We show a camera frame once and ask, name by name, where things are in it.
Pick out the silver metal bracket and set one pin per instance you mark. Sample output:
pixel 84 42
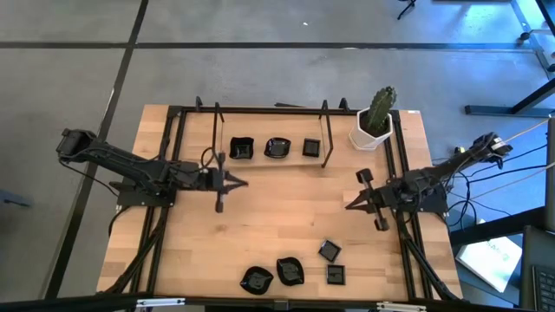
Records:
pixel 401 307
pixel 160 302

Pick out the white faceted plant pot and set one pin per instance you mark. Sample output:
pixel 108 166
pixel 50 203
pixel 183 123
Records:
pixel 360 138

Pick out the grey metal stand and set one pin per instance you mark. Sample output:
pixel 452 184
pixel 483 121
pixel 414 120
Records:
pixel 522 15

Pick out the blue-grey chair base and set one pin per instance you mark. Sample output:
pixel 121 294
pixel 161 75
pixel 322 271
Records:
pixel 11 199

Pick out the black leaf-shaped plate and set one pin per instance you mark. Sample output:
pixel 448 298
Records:
pixel 256 280
pixel 290 271
pixel 277 148

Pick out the small black square plate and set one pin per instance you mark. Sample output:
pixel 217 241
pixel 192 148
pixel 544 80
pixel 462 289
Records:
pixel 329 250
pixel 336 274
pixel 311 147

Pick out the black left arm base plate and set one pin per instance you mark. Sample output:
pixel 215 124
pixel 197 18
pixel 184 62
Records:
pixel 143 201

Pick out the wooden shelf black metal frame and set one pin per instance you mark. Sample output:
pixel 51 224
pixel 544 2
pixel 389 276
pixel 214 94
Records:
pixel 260 125

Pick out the black desk leg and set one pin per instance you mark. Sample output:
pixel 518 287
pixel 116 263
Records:
pixel 490 110

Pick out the yellow power plug box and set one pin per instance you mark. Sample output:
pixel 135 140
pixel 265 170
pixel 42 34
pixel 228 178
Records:
pixel 459 150

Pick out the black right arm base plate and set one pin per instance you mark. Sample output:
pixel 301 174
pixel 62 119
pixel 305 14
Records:
pixel 433 207

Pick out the black tripod foot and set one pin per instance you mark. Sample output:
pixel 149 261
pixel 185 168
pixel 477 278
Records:
pixel 409 3

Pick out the black desk crossbar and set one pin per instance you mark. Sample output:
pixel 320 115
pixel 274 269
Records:
pixel 498 225

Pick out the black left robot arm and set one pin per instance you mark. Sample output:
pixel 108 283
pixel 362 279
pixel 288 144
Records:
pixel 130 167

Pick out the black overhead mount beam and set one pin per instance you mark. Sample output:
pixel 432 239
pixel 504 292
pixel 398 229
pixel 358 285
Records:
pixel 238 303

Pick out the black wavy square plate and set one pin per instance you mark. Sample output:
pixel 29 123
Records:
pixel 242 148

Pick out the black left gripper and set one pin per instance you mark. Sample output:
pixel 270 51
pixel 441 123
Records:
pixel 214 180

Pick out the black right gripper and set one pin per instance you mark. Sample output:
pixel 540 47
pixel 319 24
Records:
pixel 380 199

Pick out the dark grey desk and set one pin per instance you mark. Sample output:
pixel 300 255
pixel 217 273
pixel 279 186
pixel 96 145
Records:
pixel 533 247

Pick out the white paper booklet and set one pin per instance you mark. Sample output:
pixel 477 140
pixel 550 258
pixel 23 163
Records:
pixel 490 262

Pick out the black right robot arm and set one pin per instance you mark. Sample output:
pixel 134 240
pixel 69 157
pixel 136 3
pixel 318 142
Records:
pixel 442 173

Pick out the green cactus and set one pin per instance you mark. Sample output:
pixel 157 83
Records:
pixel 380 108

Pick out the black diagonal pole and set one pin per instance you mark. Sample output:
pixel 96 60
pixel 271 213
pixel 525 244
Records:
pixel 547 11

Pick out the black keyboard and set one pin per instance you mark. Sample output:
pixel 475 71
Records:
pixel 545 288

